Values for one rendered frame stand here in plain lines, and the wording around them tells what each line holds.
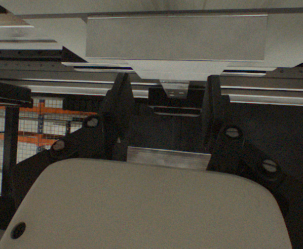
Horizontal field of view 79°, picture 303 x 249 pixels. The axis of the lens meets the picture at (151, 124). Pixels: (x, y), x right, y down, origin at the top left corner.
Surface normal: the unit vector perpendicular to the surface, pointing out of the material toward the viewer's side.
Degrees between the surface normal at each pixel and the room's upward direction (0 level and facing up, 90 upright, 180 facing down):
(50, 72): 90
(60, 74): 90
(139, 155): 90
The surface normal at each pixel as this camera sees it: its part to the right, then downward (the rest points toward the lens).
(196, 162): -0.16, 0.01
